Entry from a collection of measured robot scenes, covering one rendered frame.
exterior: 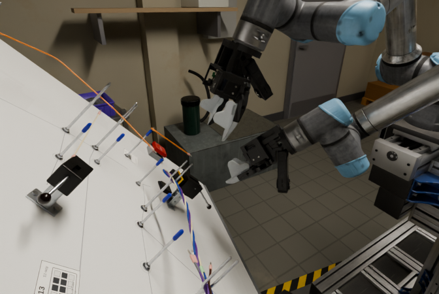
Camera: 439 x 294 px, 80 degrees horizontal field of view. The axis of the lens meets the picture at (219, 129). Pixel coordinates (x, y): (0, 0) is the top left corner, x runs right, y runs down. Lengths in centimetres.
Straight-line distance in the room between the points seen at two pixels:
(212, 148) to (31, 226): 190
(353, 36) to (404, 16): 48
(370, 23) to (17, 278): 60
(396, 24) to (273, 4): 54
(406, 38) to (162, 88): 213
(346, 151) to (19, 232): 62
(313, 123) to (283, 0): 28
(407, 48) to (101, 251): 102
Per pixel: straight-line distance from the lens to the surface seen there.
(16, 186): 45
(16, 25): 266
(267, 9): 57
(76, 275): 40
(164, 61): 266
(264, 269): 194
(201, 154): 219
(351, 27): 55
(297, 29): 62
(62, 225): 44
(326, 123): 66
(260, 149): 68
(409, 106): 79
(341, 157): 70
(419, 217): 124
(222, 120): 58
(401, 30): 104
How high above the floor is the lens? 154
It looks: 25 degrees down
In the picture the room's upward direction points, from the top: straight up
